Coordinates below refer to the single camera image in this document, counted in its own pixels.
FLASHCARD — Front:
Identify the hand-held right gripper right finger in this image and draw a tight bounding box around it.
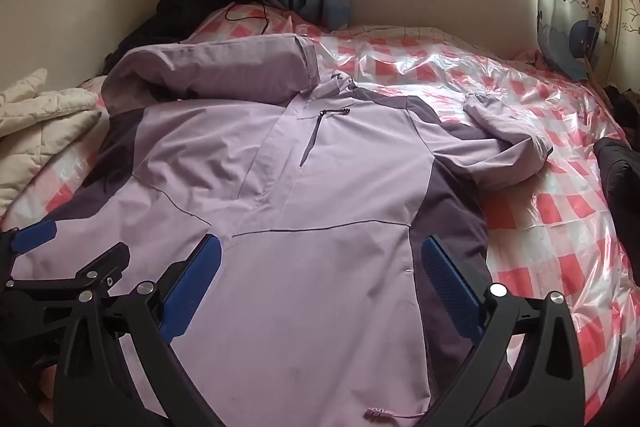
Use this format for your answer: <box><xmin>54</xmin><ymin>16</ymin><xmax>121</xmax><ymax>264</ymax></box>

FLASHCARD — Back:
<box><xmin>420</xmin><ymin>234</ymin><xmax>586</xmax><ymax>427</ymax></box>

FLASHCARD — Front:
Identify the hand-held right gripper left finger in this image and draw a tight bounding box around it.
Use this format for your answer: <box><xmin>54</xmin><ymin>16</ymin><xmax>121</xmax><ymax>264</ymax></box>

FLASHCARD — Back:
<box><xmin>52</xmin><ymin>234</ymin><xmax>223</xmax><ymax>427</ymax></box>

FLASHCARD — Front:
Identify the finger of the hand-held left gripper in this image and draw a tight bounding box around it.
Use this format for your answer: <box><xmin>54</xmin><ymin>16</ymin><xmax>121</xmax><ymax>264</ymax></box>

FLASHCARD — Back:
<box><xmin>0</xmin><ymin>219</ymin><xmax>58</xmax><ymax>260</ymax></box>
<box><xmin>0</xmin><ymin>242</ymin><xmax>132</xmax><ymax>308</ymax></box>

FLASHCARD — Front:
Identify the purple jacket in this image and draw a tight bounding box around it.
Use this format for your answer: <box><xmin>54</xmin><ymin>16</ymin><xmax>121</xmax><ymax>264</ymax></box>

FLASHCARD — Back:
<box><xmin>10</xmin><ymin>32</ymin><xmax>553</xmax><ymax>427</ymax></box>

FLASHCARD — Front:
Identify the cream quilted blanket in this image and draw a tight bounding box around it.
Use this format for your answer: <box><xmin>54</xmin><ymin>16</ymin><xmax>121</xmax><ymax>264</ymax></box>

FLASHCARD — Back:
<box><xmin>0</xmin><ymin>68</ymin><xmax>103</xmax><ymax>218</ymax></box>

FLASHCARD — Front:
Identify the red checked bed sheet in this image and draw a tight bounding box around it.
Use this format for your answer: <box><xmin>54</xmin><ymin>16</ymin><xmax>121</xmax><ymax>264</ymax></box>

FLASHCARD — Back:
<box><xmin>0</xmin><ymin>2</ymin><xmax>640</xmax><ymax>427</ymax></box>

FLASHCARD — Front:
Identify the dark padded garment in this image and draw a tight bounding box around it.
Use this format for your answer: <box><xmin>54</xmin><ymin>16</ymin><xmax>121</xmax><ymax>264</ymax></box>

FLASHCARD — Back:
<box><xmin>592</xmin><ymin>137</ymin><xmax>640</xmax><ymax>273</ymax></box>

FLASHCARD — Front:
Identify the brown furry garment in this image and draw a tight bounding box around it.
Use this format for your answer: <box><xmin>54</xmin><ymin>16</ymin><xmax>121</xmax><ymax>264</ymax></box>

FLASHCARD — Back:
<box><xmin>607</xmin><ymin>84</ymin><xmax>640</xmax><ymax>130</ymax></box>

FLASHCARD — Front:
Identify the wardrobe with tree decoration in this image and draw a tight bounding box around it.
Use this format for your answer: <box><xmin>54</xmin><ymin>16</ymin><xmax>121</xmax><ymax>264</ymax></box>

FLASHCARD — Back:
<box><xmin>607</xmin><ymin>0</ymin><xmax>640</xmax><ymax>88</ymax></box>

